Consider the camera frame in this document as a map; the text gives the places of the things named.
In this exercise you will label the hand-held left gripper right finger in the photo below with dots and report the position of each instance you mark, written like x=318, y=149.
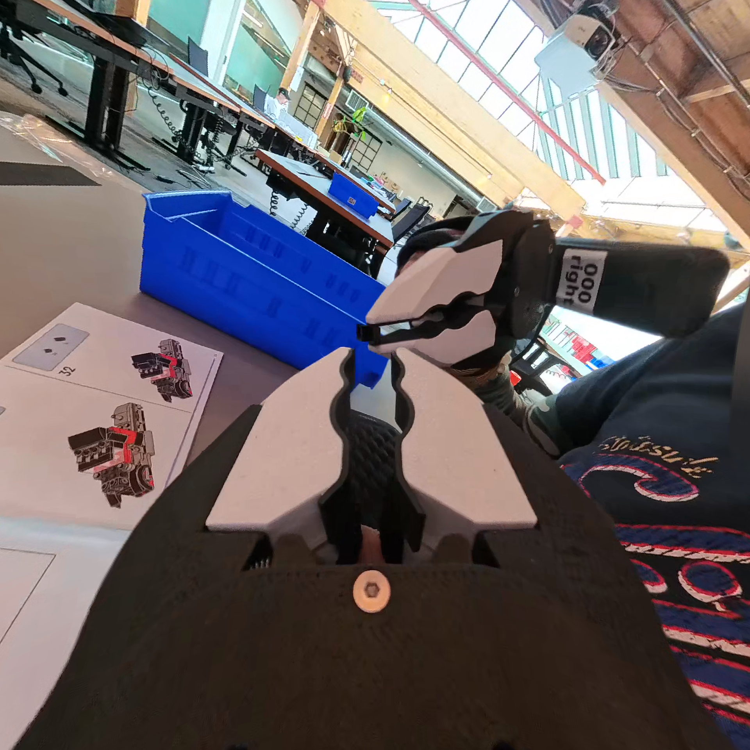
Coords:
x=463, y=463

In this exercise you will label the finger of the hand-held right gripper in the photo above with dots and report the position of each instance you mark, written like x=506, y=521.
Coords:
x=463, y=340
x=451, y=275

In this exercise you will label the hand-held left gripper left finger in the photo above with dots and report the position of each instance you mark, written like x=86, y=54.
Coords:
x=281, y=463

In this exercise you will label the blue plastic bin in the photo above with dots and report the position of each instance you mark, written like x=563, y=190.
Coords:
x=246, y=281

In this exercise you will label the instruction booklet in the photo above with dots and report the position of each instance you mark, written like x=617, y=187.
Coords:
x=58, y=457

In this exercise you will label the person's right forearm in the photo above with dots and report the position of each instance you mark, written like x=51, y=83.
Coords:
x=515, y=404

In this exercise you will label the grey desk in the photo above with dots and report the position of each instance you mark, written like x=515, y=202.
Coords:
x=76, y=246

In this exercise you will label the person's right hand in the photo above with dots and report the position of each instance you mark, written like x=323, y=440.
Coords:
x=425, y=243

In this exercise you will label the small blue storage bin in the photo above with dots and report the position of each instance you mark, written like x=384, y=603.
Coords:
x=351, y=196

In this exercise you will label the person's patterned navy sweater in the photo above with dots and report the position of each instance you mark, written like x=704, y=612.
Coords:
x=674, y=439

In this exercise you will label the wooden table with black legs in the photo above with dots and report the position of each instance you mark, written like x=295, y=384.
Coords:
x=304, y=176

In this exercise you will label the green potted plant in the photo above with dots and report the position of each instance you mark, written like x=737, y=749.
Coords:
x=351, y=123

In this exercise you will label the white ceiling projector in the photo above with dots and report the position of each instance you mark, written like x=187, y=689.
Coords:
x=580, y=47

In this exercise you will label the clear plastic bag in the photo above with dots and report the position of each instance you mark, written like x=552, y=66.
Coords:
x=47, y=146

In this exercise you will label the long wooden workbench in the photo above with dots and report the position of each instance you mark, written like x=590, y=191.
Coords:
x=117, y=53

